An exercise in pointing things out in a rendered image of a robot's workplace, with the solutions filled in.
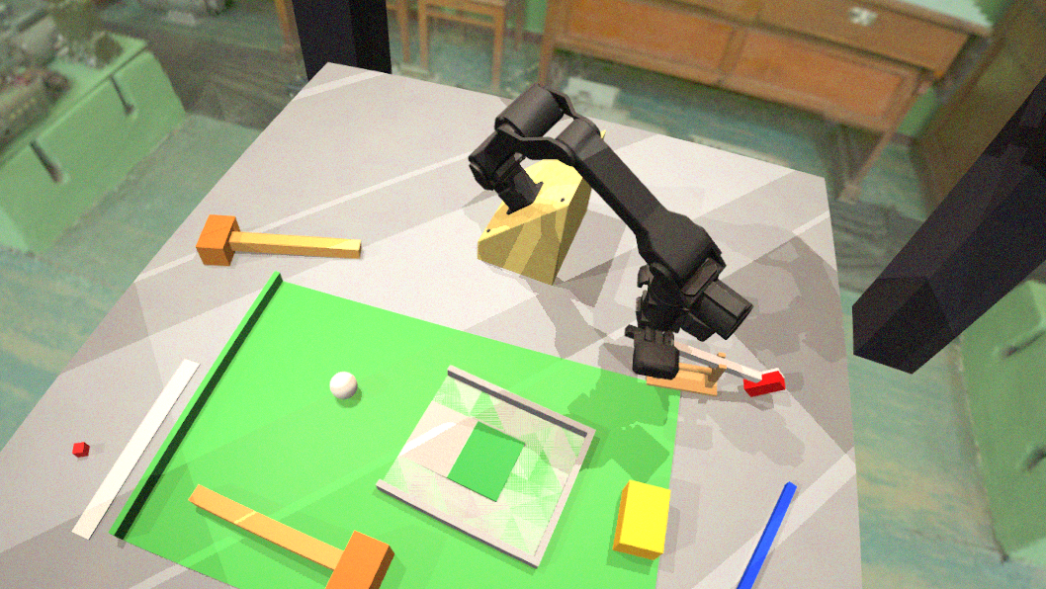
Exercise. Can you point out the orange mallet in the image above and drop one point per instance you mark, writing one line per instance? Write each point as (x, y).
(221, 237)
(362, 565)

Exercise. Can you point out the white flat bar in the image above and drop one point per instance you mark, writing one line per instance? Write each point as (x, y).
(118, 475)

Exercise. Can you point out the blue putter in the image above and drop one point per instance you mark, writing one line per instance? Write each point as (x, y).
(767, 536)

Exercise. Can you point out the green flat mat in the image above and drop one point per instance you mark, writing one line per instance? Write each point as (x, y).
(273, 438)

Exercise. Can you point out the white golf ball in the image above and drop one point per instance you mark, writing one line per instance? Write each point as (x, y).
(343, 385)

